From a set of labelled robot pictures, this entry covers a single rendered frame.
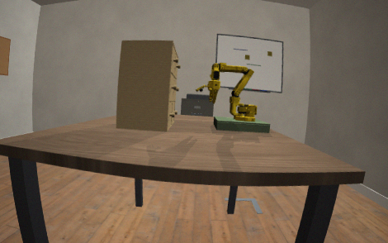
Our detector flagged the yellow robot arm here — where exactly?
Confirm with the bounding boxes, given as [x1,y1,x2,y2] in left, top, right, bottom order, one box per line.
[210,63,256,122]

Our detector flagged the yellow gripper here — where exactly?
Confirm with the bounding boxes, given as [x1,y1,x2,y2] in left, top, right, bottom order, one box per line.
[196,80,220,104]

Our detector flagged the brown wooden chest of drawers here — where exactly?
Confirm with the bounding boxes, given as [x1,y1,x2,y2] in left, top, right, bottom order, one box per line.
[116,40,177,131]

